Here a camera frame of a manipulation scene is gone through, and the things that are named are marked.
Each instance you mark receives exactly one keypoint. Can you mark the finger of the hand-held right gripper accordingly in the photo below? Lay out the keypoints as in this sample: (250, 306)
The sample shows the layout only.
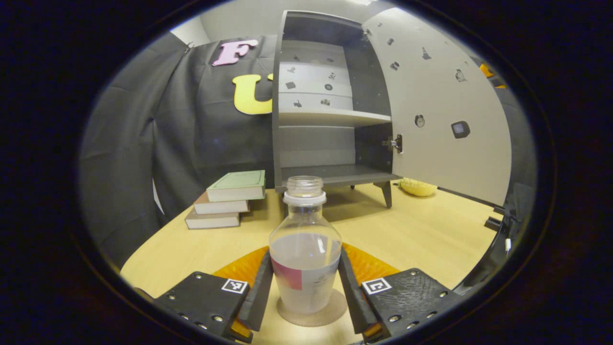
(486, 71)

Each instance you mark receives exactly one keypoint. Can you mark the brown book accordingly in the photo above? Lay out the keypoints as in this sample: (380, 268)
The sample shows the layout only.
(220, 207)

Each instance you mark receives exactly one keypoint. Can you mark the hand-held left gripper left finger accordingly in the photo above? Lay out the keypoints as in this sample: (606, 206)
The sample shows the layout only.
(258, 297)

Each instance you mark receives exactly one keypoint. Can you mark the black backdrop cloth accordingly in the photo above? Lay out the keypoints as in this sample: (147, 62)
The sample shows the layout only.
(182, 143)

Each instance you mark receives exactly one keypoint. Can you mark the white cabinet door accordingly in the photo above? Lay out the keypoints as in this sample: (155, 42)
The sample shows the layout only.
(455, 163)

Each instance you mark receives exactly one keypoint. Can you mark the white cabinet shelf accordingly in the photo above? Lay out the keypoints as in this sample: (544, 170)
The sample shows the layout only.
(330, 117)

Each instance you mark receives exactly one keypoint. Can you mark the clear bottle with pink label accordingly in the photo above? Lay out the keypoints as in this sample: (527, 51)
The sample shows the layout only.
(305, 268)

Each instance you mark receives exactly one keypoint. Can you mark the metal door hinge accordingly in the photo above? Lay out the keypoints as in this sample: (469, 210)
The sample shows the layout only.
(366, 33)
(395, 143)

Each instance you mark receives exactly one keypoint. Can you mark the round brown coaster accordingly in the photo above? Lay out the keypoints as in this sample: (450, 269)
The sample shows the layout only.
(311, 321)

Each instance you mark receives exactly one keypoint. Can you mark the yellow bumpy soft ball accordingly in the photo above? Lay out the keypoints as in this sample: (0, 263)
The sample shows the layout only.
(419, 188)

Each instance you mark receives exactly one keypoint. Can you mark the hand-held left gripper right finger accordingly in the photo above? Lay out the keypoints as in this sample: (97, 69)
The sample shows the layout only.
(354, 297)

